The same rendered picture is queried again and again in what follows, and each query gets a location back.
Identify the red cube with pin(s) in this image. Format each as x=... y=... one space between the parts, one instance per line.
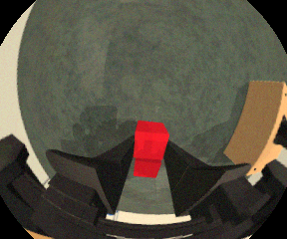
x=146 y=167
x=151 y=140

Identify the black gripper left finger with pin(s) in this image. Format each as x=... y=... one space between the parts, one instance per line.
x=107 y=173

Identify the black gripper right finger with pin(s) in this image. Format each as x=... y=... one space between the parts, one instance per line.
x=191 y=180

